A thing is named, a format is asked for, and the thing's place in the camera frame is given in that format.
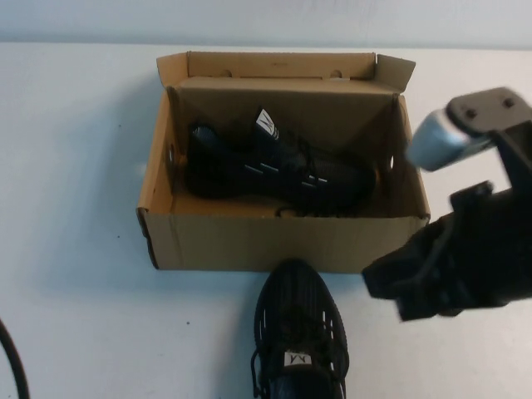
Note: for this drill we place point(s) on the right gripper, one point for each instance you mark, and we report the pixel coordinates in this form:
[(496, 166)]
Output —
[(490, 249)]

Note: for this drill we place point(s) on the black mesh sneaker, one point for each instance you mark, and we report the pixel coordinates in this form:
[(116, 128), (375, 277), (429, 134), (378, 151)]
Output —
[(274, 174), (299, 299)]

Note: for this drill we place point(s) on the brown cardboard shoe box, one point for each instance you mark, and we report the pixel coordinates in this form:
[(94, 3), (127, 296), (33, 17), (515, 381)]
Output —
[(270, 245)]

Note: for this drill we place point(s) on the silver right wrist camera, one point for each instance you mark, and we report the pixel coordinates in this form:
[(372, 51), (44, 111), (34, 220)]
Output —
[(436, 137)]

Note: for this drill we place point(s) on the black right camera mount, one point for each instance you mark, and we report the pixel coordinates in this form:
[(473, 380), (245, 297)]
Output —
[(490, 110)]

